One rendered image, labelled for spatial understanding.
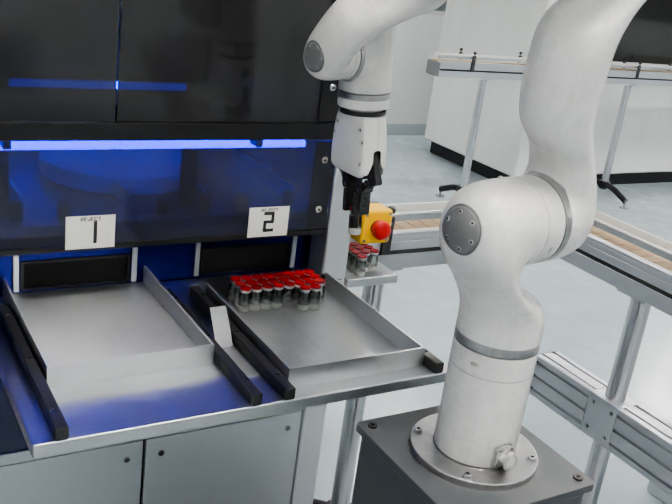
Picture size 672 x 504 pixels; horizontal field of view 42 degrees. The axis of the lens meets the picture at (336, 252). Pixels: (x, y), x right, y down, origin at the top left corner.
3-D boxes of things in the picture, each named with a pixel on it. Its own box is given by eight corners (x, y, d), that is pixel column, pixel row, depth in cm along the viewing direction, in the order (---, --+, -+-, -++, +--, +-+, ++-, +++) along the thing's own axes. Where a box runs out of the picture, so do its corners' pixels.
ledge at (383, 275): (314, 263, 192) (315, 255, 192) (363, 259, 199) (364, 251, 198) (346, 287, 181) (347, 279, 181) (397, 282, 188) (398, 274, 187)
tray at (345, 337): (205, 300, 162) (206, 283, 160) (325, 288, 175) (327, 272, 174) (287, 388, 135) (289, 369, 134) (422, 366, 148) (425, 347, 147)
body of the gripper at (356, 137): (327, 98, 140) (323, 164, 145) (360, 111, 132) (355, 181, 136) (365, 95, 144) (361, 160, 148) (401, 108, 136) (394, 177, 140)
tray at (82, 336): (2, 295, 153) (1, 277, 152) (144, 282, 166) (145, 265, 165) (46, 388, 126) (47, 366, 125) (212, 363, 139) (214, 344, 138)
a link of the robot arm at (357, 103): (327, 85, 139) (325, 104, 140) (356, 96, 132) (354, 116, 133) (370, 83, 143) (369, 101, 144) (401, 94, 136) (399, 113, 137)
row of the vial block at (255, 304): (235, 308, 160) (237, 285, 158) (319, 298, 169) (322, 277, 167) (240, 313, 158) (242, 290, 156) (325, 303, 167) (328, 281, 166)
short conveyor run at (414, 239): (321, 279, 189) (330, 211, 183) (289, 254, 201) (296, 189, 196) (551, 256, 224) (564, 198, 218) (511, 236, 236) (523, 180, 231)
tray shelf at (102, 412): (-28, 307, 151) (-28, 298, 150) (319, 274, 186) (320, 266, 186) (32, 458, 113) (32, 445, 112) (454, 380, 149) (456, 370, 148)
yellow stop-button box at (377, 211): (342, 233, 184) (346, 200, 181) (370, 231, 187) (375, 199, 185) (360, 245, 178) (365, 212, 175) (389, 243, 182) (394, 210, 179)
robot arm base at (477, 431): (564, 474, 126) (593, 361, 119) (461, 503, 116) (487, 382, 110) (481, 409, 141) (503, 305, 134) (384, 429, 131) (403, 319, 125)
